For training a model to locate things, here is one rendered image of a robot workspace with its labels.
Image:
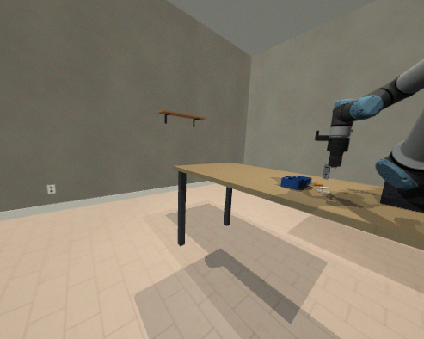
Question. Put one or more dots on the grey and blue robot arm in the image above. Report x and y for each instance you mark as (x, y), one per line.
(404, 167)

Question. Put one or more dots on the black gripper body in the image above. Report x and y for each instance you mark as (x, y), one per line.
(338, 144)

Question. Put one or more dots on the blue rack of bins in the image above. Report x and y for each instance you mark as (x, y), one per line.
(296, 182)

